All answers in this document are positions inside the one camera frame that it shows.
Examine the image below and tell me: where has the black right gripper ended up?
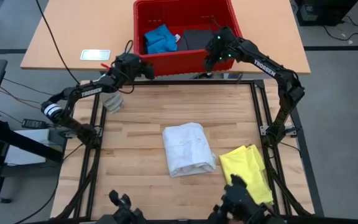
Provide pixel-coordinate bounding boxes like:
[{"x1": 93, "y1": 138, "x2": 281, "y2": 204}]
[{"x1": 203, "y1": 39, "x2": 230, "y2": 72}]

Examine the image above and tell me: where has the white garment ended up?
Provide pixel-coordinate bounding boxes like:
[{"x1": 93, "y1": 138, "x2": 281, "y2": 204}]
[{"x1": 162, "y1": 122, "x2": 217, "y2": 178}]

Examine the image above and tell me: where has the yellow t-shirt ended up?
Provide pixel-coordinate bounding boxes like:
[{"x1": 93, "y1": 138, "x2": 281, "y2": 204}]
[{"x1": 218, "y1": 144, "x2": 274, "y2": 206}]

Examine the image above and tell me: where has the red plastic laundry bin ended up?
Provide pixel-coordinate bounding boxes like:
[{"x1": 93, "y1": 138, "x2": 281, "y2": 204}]
[{"x1": 133, "y1": 0, "x2": 244, "y2": 78}]

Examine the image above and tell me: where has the dark grey garment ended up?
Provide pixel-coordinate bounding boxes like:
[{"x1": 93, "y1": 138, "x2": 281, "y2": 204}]
[{"x1": 176, "y1": 29, "x2": 216, "y2": 52}]

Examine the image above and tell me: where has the clear spray bottle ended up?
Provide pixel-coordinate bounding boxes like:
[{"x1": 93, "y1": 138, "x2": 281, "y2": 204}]
[{"x1": 100, "y1": 91, "x2": 124, "y2": 113}]

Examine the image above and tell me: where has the blue garment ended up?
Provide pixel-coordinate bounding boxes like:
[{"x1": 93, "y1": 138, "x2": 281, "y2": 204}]
[{"x1": 144, "y1": 24, "x2": 178, "y2": 55}]

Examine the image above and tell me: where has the light wooden desk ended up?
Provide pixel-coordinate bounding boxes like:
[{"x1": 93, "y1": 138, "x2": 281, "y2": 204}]
[{"x1": 19, "y1": 0, "x2": 311, "y2": 75}]

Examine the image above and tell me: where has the black power adapter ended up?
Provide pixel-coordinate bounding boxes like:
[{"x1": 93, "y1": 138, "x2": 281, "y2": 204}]
[{"x1": 21, "y1": 118, "x2": 47, "y2": 129}]

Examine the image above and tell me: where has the black equipment cart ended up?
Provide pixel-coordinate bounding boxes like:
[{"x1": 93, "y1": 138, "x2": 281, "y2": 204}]
[{"x1": 295, "y1": 0, "x2": 358, "y2": 27}]

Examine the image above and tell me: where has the white box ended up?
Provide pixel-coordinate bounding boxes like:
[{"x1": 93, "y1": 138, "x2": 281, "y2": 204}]
[{"x1": 4, "y1": 129, "x2": 51, "y2": 166}]

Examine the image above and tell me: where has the black left camera cable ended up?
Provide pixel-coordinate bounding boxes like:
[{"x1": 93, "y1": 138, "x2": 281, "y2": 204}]
[{"x1": 123, "y1": 39, "x2": 135, "y2": 56}]

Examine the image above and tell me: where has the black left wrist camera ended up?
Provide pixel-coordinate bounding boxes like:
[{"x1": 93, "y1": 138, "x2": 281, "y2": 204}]
[{"x1": 143, "y1": 63, "x2": 155, "y2": 80}]

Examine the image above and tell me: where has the black aluminium table frame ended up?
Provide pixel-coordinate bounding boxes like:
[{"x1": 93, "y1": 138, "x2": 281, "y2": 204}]
[{"x1": 53, "y1": 79, "x2": 315, "y2": 224}]

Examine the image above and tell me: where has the black hanging cable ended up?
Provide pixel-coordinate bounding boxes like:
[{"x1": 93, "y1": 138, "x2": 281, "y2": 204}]
[{"x1": 35, "y1": 0, "x2": 80, "y2": 85}]

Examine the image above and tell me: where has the brown floor cable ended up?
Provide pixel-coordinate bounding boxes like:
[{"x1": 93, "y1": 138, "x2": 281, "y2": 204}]
[{"x1": 0, "y1": 86, "x2": 54, "y2": 114}]

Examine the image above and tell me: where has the black floor cable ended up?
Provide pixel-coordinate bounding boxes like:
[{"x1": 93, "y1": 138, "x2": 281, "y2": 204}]
[{"x1": 321, "y1": 15, "x2": 358, "y2": 41}]

